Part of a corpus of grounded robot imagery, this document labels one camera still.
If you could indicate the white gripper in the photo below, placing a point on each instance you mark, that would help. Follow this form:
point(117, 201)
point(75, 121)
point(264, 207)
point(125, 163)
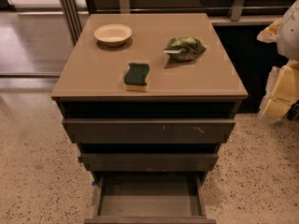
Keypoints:
point(290, 34)

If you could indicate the grey drawer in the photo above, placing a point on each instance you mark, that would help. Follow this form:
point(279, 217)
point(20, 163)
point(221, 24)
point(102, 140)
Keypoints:
point(149, 198)
point(149, 162)
point(148, 131)

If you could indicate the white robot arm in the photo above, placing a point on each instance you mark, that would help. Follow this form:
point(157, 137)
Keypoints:
point(288, 41)

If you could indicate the brown drawer cabinet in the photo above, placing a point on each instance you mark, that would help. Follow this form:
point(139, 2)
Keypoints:
point(91, 85)

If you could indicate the dark object on floor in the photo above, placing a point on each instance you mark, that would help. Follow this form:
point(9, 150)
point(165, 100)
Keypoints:
point(293, 114)

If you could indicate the wooden counter with metal brackets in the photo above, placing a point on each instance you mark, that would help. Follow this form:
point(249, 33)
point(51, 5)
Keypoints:
point(221, 12)

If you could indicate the green chip bag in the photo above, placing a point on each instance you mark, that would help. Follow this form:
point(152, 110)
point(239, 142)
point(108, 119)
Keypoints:
point(183, 49)

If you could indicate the green yellow sponge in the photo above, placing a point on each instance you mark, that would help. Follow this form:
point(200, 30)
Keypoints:
point(137, 77)

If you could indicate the beige paper bowl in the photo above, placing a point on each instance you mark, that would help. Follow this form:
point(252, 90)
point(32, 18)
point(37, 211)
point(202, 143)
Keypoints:
point(113, 35)

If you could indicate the metal door frame post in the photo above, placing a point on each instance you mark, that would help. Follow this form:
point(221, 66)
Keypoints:
point(69, 8)

